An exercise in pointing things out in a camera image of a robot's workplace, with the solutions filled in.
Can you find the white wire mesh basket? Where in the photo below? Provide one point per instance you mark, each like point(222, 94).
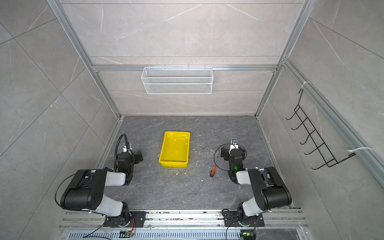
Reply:
point(177, 80)

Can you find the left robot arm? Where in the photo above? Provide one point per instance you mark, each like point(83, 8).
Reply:
point(85, 192)

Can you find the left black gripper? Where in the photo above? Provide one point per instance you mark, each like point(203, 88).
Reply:
point(136, 159)

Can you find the aluminium frame profile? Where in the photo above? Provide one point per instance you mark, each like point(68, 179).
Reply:
point(59, 11)

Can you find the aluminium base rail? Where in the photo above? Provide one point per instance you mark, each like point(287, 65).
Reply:
point(205, 224)

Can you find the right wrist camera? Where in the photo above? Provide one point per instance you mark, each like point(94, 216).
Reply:
point(234, 141)

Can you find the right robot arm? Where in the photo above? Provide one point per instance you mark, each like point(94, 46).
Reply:
point(269, 189)

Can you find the black wire hook rack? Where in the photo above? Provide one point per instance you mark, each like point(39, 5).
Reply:
point(314, 136)

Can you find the orange black screwdriver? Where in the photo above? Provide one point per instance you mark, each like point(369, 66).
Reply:
point(212, 173)

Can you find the yellow plastic bin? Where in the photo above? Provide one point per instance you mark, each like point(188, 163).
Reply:
point(175, 149)

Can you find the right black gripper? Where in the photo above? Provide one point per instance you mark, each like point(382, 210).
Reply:
point(226, 152)

